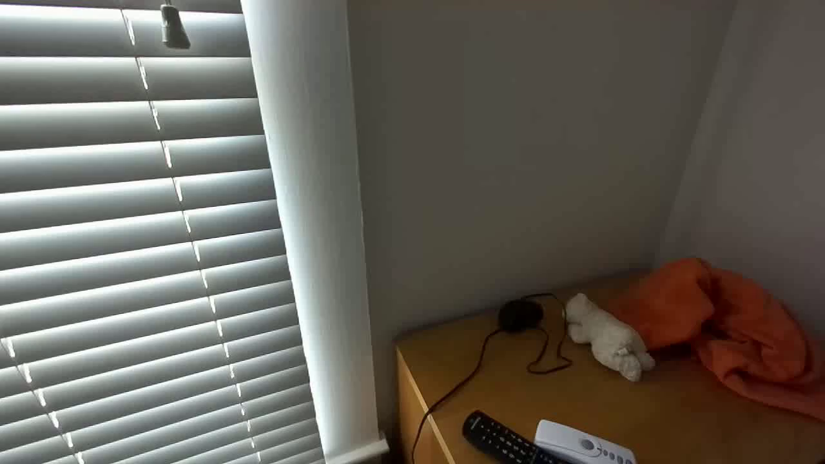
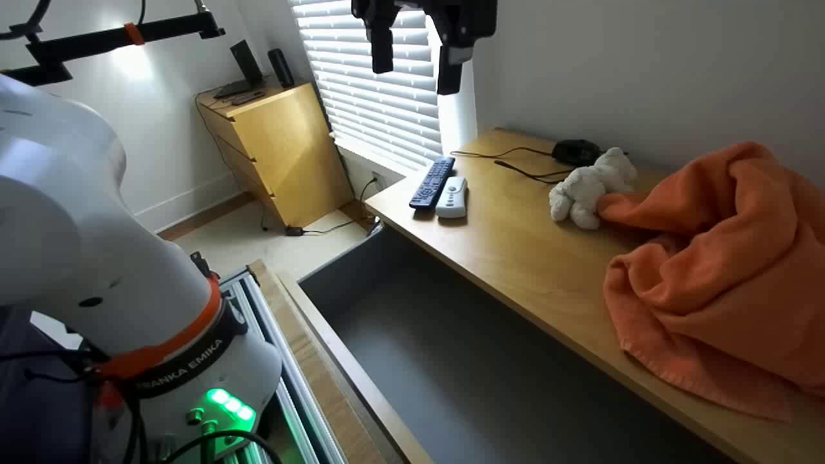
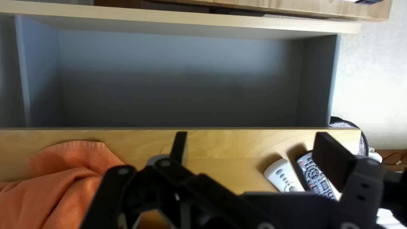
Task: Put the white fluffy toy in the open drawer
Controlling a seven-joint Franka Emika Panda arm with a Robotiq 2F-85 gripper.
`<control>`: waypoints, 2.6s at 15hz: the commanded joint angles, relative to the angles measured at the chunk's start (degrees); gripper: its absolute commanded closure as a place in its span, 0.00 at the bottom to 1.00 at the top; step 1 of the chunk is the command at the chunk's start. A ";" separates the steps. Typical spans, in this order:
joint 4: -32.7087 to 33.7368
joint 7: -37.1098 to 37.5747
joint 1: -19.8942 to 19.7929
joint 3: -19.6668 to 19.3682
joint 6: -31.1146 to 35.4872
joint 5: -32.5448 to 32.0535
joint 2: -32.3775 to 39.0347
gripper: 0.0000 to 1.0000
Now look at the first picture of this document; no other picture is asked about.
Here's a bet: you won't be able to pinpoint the white fluffy toy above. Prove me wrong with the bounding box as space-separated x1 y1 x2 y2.
565 293 654 382

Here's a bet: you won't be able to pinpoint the black round device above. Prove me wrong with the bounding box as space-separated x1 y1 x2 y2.
498 298 543 333

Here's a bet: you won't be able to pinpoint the black remote control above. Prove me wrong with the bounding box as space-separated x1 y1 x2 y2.
461 409 561 464

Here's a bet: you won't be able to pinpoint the white remote control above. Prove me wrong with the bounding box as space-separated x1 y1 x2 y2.
533 419 636 464

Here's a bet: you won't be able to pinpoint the white window blinds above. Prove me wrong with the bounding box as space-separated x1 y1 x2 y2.
0 0 323 464

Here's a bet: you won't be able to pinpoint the wooden dresser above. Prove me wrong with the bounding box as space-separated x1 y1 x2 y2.
396 311 825 464

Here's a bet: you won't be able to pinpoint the orange blanket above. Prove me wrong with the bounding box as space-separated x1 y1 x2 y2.
608 257 825 423

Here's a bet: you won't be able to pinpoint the thin black cable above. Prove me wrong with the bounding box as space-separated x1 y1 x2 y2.
405 293 577 464

